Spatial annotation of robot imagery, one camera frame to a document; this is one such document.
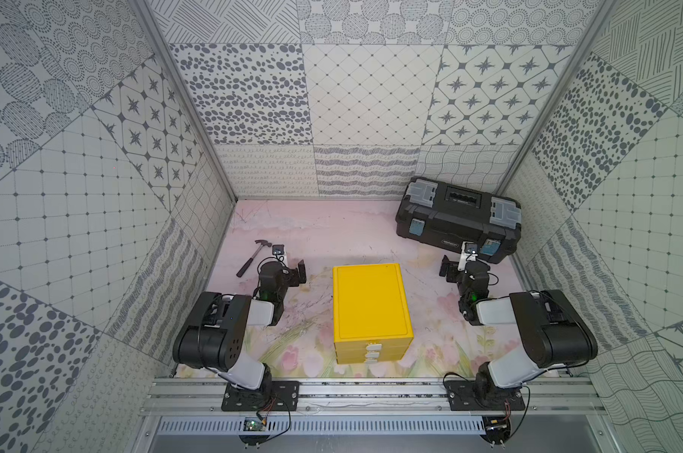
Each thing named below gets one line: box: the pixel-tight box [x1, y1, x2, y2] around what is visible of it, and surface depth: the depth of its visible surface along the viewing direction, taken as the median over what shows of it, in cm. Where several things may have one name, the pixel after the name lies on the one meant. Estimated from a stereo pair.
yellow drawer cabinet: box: [332, 262, 414, 365], surface depth 69 cm
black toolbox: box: [395, 176, 522, 265], surface depth 97 cm
